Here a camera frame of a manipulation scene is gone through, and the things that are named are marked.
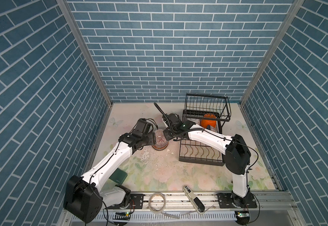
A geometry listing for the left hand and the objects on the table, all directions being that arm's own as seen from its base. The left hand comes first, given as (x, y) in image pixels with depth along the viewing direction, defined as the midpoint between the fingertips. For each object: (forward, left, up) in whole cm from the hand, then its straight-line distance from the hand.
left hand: (151, 137), depth 83 cm
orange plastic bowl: (+16, -37, -7) cm, 41 cm away
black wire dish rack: (+19, -30, +6) cm, 36 cm away
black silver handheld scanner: (-33, -25, -8) cm, 42 cm away
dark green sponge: (-18, +19, -13) cm, 29 cm away
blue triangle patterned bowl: (+8, -39, -2) cm, 39 cm away
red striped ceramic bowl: (+1, -6, -7) cm, 9 cm away
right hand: (+5, -8, -2) cm, 10 cm away
